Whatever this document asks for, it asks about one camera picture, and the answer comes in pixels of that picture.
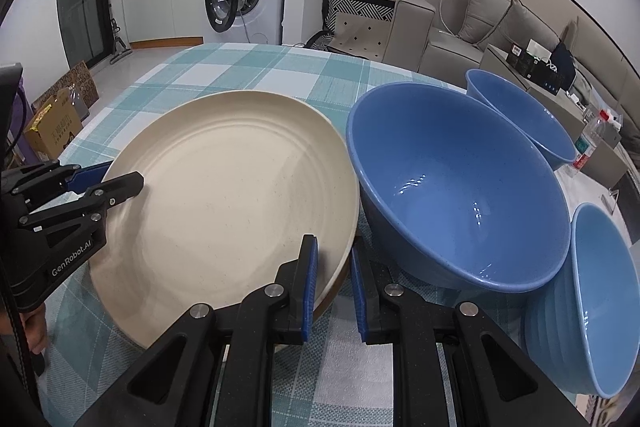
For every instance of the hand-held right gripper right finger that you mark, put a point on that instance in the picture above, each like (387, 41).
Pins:
(357, 302)

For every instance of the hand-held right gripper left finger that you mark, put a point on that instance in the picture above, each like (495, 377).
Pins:
(311, 287)

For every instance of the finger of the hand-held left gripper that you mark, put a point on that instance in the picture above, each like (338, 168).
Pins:
(122, 187)
(90, 174)

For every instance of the beige plate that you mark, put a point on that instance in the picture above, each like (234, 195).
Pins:
(225, 207)

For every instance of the dark blue bowl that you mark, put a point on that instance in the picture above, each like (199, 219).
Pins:
(450, 187)
(530, 122)

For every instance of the light blue bowl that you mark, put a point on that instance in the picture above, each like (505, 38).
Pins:
(595, 297)

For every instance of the person's left hand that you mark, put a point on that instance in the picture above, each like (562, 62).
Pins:
(37, 332)

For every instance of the cardboard box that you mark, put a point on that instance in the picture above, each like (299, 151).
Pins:
(52, 132)

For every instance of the purple bag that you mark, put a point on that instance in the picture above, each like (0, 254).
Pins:
(19, 117)

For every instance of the brown patterned carton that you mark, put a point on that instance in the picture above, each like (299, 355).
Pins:
(80, 79)

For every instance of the floor mop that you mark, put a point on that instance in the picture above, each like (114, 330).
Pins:
(120, 52)

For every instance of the teal checked tablecloth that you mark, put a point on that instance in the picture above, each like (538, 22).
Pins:
(240, 67)

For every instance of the marble coffee table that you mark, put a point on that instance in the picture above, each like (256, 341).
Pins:
(590, 187)

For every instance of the grey sofa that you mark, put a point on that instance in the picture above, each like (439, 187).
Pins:
(440, 52)

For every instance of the grey side cabinet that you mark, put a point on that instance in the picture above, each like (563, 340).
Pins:
(500, 58)

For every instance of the plastic water bottle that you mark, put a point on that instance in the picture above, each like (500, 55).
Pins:
(590, 142)

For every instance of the black box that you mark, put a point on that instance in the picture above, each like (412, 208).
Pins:
(530, 67)

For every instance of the white box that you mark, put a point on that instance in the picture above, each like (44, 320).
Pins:
(537, 48)

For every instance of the grey cushion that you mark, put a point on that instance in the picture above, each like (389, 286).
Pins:
(485, 14)
(525, 27)

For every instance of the dark blue bag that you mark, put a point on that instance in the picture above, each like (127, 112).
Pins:
(562, 57)

